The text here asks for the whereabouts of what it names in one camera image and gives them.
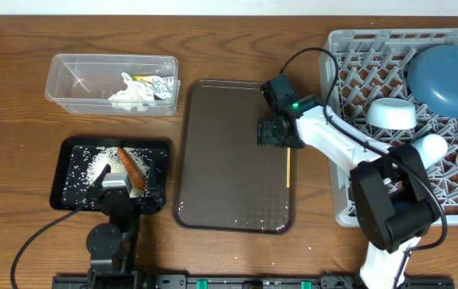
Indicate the white rice pile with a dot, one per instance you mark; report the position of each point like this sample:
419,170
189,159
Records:
86,162

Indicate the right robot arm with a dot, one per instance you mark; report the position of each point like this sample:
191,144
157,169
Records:
392,195

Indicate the dark brown serving tray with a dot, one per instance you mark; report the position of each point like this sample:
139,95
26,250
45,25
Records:
226,181

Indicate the orange carrot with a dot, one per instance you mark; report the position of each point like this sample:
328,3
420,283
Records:
132,170

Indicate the light blue bowl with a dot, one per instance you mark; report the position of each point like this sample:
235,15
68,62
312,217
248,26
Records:
391,113

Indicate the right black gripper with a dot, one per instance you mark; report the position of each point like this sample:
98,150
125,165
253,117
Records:
264,133

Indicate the black waste tray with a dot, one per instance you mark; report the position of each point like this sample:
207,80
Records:
69,143

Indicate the clear plastic bin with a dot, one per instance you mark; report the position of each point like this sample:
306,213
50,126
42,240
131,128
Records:
82,83

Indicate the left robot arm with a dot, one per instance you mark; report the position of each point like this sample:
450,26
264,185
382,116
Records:
112,245

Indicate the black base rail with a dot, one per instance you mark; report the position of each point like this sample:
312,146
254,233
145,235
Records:
206,282

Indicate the light blue cup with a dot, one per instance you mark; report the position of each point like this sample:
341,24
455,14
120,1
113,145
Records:
431,149

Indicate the green snack wrapper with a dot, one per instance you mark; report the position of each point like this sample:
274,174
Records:
162,86

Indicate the blue plate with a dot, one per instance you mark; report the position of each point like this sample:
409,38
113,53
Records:
433,79

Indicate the wooden chopstick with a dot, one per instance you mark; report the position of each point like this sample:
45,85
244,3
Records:
288,168

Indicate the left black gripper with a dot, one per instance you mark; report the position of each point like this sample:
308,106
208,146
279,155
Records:
157,195

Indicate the grey dishwasher rack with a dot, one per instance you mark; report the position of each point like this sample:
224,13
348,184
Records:
373,64

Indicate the white tissue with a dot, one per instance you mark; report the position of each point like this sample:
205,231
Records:
134,96

